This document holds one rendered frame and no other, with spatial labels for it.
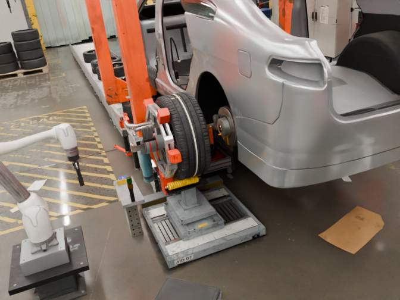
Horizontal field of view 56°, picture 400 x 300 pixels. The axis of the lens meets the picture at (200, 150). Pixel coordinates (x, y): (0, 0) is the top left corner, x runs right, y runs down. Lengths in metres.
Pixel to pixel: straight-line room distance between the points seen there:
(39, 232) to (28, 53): 8.49
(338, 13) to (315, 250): 4.98
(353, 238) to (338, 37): 4.74
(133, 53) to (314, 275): 2.13
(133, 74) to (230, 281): 1.75
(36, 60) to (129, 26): 7.99
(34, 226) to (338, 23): 6.00
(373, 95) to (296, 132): 1.42
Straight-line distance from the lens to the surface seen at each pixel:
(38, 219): 2.73
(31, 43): 10.89
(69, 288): 2.99
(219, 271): 2.90
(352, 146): 2.28
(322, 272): 2.91
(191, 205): 3.18
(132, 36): 3.09
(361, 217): 3.46
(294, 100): 2.05
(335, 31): 7.29
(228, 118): 2.95
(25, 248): 2.92
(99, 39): 5.01
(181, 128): 2.62
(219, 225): 3.11
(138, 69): 3.13
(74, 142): 2.60
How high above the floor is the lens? 1.98
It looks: 25 degrees down
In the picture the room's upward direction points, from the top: 6 degrees counter-clockwise
